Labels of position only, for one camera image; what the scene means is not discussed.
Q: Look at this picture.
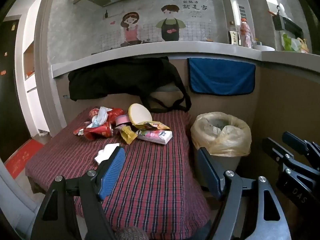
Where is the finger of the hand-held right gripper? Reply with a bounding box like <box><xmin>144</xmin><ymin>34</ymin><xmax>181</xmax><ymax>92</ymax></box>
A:
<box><xmin>282</xmin><ymin>131</ymin><xmax>320</xmax><ymax>164</ymax></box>
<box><xmin>262</xmin><ymin>137</ymin><xmax>320</xmax><ymax>180</ymax></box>

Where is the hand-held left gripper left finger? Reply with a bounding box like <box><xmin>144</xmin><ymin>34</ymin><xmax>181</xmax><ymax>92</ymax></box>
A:
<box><xmin>31</xmin><ymin>146</ymin><xmax>126</xmax><ymax>240</ymax></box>

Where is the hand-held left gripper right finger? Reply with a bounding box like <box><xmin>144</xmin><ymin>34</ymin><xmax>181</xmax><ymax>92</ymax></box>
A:
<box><xmin>197</xmin><ymin>147</ymin><xmax>292</xmax><ymax>240</ymax></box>

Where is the grey trash bin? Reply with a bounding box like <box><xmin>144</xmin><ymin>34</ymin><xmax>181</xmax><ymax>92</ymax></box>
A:
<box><xmin>194</xmin><ymin>150</ymin><xmax>242</xmax><ymax>190</ymax></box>

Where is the red snack bag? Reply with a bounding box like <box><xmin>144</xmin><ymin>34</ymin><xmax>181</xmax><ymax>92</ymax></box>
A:
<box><xmin>84</xmin><ymin>121</ymin><xmax>114</xmax><ymax>140</ymax></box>

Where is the bin with yellowish liner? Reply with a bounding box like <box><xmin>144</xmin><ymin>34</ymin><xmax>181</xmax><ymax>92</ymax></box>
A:
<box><xmin>190</xmin><ymin>112</ymin><xmax>252</xmax><ymax>157</ymax></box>

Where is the white crumpled tissue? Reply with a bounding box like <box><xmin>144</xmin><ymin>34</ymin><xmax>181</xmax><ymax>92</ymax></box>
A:
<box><xmin>94</xmin><ymin>143</ymin><xmax>120</xmax><ymax>166</ymax></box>

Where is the red plaid tablecloth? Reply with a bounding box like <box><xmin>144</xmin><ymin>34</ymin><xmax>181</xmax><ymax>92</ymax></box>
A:
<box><xmin>25</xmin><ymin>106</ymin><xmax>213</xmax><ymax>240</ymax></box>

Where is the yellow snack wrapper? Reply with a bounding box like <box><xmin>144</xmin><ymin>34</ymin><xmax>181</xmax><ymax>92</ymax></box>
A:
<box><xmin>120</xmin><ymin>126</ymin><xmax>138</xmax><ymax>145</ymax></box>

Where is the pink round cup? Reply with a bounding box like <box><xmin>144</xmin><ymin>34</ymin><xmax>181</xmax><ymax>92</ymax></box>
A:
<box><xmin>115</xmin><ymin>115</ymin><xmax>132</xmax><ymax>127</ymax></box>

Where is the white pink tissue packet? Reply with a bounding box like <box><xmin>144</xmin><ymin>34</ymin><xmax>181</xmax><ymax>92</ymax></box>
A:
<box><xmin>137</xmin><ymin>129</ymin><xmax>173</xmax><ymax>145</ymax></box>

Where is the red shiny wrapper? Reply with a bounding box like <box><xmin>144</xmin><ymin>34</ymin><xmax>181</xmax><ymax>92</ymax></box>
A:
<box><xmin>107</xmin><ymin>108</ymin><xmax>125</xmax><ymax>123</ymax></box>

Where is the yellow orange snack bag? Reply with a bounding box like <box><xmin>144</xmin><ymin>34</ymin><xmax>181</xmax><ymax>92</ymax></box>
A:
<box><xmin>135</xmin><ymin>121</ymin><xmax>170</xmax><ymax>130</ymax></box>

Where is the cream round lid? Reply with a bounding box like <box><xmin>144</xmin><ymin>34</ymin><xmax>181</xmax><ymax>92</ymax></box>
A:
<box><xmin>128</xmin><ymin>103</ymin><xmax>152</xmax><ymax>125</ymax></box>

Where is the red door mat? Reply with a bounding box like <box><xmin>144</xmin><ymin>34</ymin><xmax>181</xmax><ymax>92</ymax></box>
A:
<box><xmin>4</xmin><ymin>139</ymin><xmax>45</xmax><ymax>180</ymax></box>

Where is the black tote bag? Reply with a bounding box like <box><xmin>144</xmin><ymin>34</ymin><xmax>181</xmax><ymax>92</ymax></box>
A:
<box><xmin>68</xmin><ymin>56</ymin><xmax>192</xmax><ymax>113</ymax></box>

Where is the blue towel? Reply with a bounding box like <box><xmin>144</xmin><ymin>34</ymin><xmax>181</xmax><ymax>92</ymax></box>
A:
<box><xmin>187</xmin><ymin>58</ymin><xmax>256</xmax><ymax>96</ymax></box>

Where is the green white plastic bag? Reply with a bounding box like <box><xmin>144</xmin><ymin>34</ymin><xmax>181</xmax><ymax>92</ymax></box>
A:
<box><xmin>281</xmin><ymin>31</ymin><xmax>313</xmax><ymax>54</ymax></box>

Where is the white bowl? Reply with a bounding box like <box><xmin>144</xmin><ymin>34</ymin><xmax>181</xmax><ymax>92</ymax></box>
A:
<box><xmin>254</xmin><ymin>44</ymin><xmax>275</xmax><ymax>52</ymax></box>

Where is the clear bottle with red cap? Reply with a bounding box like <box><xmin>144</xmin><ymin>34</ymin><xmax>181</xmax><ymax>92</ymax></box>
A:
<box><xmin>240</xmin><ymin>18</ymin><xmax>253</xmax><ymax>48</ymax></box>

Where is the white cabinet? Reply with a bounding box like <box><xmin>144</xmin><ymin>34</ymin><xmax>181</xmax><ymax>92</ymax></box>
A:
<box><xmin>15</xmin><ymin>0</ymin><xmax>47</xmax><ymax>138</ymax></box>

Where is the grey counter ledge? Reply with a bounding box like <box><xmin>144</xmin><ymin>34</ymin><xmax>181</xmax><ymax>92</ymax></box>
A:
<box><xmin>51</xmin><ymin>41</ymin><xmax>320</xmax><ymax>79</ymax></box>

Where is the dark door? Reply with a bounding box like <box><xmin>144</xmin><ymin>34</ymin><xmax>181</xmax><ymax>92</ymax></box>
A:
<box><xmin>0</xmin><ymin>15</ymin><xmax>32</xmax><ymax>163</ymax></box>

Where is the black wall rack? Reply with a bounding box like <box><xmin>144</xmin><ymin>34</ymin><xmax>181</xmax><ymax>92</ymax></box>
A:
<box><xmin>272</xmin><ymin>15</ymin><xmax>304</xmax><ymax>39</ymax></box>

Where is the white wall heater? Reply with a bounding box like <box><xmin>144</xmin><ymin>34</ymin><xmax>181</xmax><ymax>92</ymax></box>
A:
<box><xmin>226</xmin><ymin>0</ymin><xmax>255</xmax><ymax>43</ymax></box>

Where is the cartoon wall sticker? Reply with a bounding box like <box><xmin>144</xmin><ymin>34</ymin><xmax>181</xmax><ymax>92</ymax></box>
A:
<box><xmin>100</xmin><ymin>0</ymin><xmax>218</xmax><ymax>48</ymax></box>

